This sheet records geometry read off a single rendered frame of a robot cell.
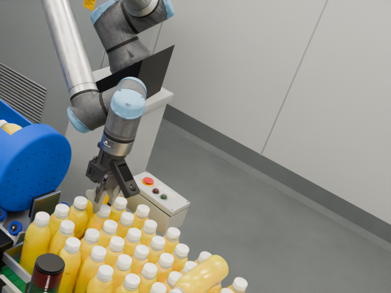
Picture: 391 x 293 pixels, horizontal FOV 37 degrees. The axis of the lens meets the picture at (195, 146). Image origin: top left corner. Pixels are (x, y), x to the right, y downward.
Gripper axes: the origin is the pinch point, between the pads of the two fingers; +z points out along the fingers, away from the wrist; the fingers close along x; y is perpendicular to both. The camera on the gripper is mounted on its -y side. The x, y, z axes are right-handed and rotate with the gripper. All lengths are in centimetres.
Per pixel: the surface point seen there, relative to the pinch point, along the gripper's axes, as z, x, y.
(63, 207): -0.1, 10.6, 6.1
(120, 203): -0.2, -6.3, -0.9
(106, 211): -0.2, 0.8, -1.7
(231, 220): 111, -193, 34
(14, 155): -8.5, 15.4, 24.2
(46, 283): -12, 44, -22
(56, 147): -7.2, -0.4, 23.8
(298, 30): -4, -266, 72
